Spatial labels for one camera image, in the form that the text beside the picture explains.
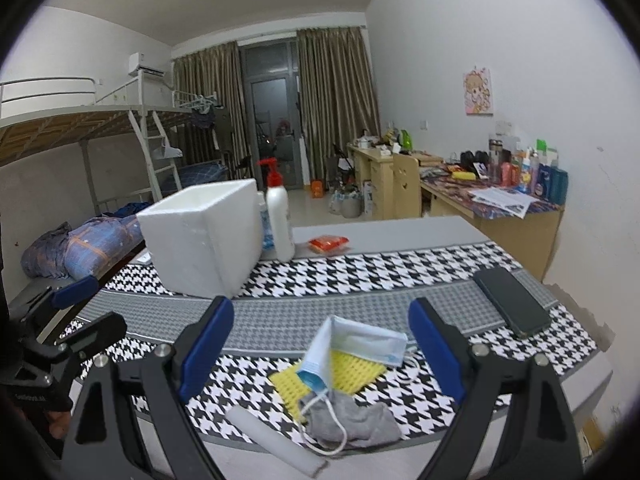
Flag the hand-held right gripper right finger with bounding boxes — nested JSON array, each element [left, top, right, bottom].
[[408, 296, 584, 480]]

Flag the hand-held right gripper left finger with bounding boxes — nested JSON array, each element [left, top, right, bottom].
[[60, 296, 236, 480]]

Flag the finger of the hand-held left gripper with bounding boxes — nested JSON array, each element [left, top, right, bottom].
[[7, 275, 101, 322], [30, 311, 128, 361]]

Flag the blue face mask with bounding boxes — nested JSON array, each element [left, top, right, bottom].
[[295, 315, 421, 457]]

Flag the yellow foam fruit net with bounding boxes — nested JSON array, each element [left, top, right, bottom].
[[268, 349, 388, 423]]

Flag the grey sock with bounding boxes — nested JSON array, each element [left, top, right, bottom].
[[298, 390, 402, 450]]

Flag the white foam box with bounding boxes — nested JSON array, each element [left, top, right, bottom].
[[136, 178, 265, 300]]

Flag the white foam tube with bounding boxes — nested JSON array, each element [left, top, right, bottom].
[[227, 406, 328, 477]]

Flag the blue orange plaid quilt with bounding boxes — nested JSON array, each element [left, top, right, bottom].
[[20, 212, 146, 281]]

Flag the black smartphone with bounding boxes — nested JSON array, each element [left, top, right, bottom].
[[472, 266, 553, 338]]

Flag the dark blue cloth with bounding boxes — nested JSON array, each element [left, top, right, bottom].
[[102, 202, 151, 218]]

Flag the houndstooth table mat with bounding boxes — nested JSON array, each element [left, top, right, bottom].
[[55, 240, 598, 448]]

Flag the wooden desk patterned cover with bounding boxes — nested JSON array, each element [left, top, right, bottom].
[[420, 165, 566, 283]]

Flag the clear bottle blue label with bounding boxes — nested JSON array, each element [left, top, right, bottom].
[[256, 191, 276, 252]]

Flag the white lotion pump bottle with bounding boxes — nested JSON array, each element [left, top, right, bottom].
[[256, 156, 297, 262]]

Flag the orange snack packet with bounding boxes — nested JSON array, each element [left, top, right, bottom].
[[307, 235, 350, 254]]

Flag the white bed ladder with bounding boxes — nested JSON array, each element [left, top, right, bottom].
[[127, 72, 183, 203]]

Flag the white metal bunk bed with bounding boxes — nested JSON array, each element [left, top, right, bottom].
[[0, 76, 231, 281]]

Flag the white printed papers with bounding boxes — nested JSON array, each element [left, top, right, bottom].
[[470, 186, 543, 219]]

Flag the wooden chair smiley cutout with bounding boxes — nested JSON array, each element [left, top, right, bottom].
[[391, 152, 423, 220]]

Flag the blue checked bedding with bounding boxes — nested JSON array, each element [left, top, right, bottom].
[[177, 162, 226, 186]]

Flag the bucket of bottles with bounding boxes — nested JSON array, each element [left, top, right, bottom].
[[327, 187, 363, 218]]

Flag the plain wooden desk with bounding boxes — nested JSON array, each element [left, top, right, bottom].
[[346, 142, 401, 218]]

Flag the black folding chair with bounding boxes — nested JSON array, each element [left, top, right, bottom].
[[227, 152, 253, 181]]

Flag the black bag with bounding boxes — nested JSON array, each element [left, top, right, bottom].
[[459, 150, 491, 171]]

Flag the group of toiletry bottles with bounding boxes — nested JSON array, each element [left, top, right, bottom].
[[487, 137, 570, 206]]

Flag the black stand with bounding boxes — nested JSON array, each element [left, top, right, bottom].
[[325, 144, 358, 193]]

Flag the hanging dark clothes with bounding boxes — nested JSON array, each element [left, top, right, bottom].
[[190, 105, 236, 151]]

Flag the brown curtain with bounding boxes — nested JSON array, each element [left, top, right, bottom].
[[297, 26, 381, 188], [172, 41, 251, 181]]

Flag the white air conditioner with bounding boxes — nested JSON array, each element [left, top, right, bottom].
[[128, 51, 166, 78]]

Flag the glass balcony door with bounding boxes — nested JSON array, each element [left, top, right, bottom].
[[239, 37, 303, 191]]

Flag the cartoon wall poster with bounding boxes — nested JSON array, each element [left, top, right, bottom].
[[463, 66, 495, 116]]

